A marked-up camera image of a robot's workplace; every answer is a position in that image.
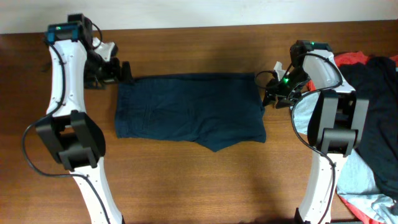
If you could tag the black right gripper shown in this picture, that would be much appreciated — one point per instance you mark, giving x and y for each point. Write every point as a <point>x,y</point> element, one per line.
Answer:
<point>276,91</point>

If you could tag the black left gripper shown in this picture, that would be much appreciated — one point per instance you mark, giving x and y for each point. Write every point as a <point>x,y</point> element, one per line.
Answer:
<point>113,74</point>

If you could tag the navy blue shorts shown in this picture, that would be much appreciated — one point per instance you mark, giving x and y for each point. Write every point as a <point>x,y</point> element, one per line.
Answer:
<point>214,110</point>

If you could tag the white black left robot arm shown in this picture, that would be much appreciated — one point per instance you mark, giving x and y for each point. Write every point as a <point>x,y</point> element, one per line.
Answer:
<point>80,61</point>

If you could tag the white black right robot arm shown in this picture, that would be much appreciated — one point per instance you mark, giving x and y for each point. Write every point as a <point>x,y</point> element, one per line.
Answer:
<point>336,124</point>

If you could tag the red orange garment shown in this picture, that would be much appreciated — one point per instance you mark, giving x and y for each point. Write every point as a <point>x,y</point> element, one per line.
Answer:
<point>349,58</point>

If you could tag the dark navy garment pile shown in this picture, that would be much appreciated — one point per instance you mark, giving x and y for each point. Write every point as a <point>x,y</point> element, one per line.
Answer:
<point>376,80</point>

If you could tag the light blue patterned cloth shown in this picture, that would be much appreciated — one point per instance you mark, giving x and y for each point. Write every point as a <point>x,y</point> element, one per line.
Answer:
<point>356,184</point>

